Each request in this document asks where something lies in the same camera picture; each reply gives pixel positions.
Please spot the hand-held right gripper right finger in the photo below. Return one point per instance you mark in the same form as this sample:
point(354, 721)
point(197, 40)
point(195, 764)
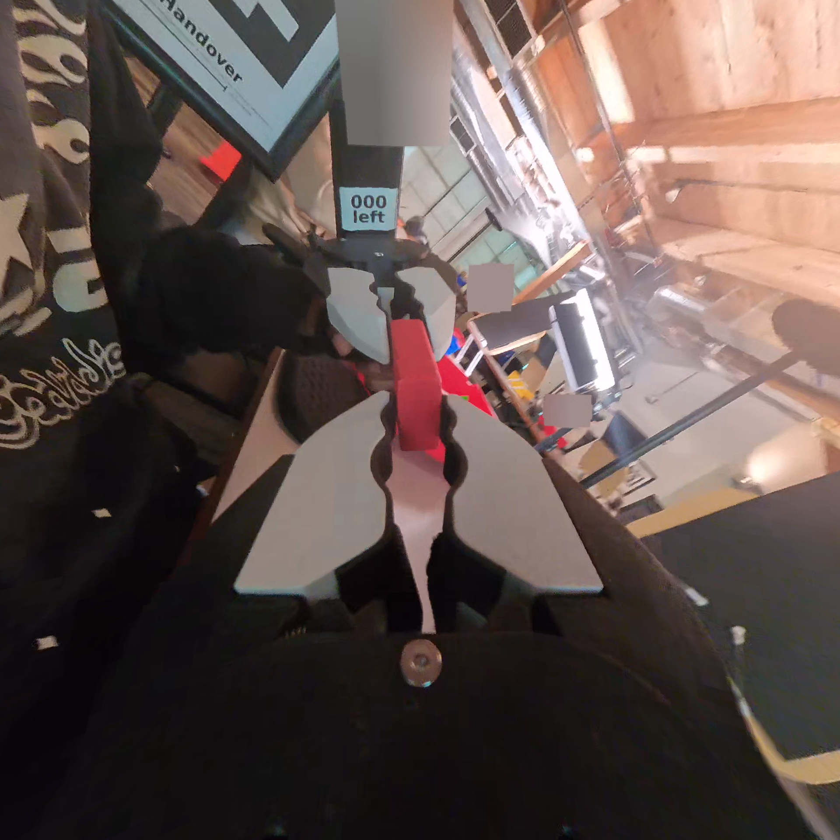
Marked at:
point(523, 519)

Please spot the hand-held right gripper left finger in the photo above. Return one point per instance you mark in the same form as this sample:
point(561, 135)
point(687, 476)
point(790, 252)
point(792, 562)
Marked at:
point(315, 519)

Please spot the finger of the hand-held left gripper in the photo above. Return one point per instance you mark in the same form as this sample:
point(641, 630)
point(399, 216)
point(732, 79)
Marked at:
point(355, 309)
point(431, 309)

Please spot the red plastic piece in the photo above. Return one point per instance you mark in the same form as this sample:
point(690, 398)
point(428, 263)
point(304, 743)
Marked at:
point(418, 387)

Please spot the red plastic bin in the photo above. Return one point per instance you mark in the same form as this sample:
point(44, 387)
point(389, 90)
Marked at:
point(462, 387)

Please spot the black dimpled pad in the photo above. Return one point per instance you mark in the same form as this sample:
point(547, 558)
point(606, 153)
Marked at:
point(328, 387)

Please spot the bright light panel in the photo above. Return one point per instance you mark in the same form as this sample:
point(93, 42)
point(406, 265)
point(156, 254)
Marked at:
point(584, 341)

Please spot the printed marker sign board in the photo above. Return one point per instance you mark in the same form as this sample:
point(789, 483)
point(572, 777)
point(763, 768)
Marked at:
point(236, 66)

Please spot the black light stand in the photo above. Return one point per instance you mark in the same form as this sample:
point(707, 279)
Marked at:
point(735, 394)

